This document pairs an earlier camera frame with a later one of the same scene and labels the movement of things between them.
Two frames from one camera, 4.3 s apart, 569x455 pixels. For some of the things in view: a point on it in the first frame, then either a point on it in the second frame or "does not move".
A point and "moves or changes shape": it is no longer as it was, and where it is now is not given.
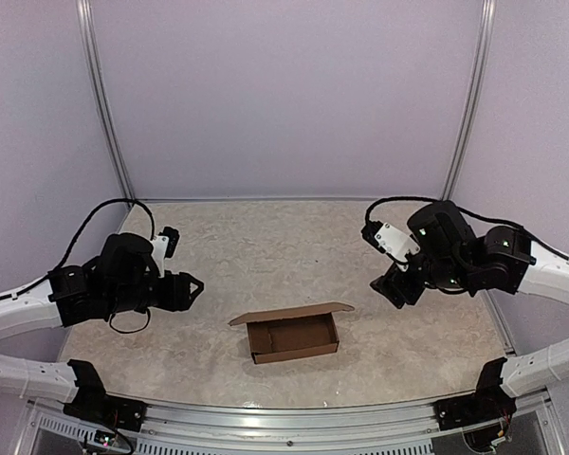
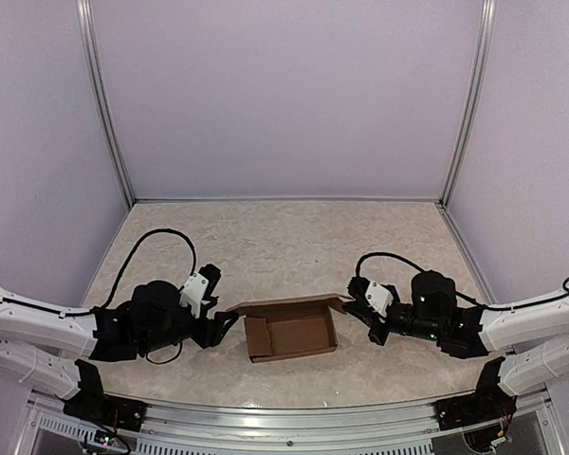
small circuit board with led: (104, 439) does not move
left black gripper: (176, 298) -> (211, 331)
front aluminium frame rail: (528, 427) does not move
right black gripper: (396, 288) -> (360, 309)
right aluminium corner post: (475, 100) does not move
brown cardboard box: (285, 333) moves or changes shape
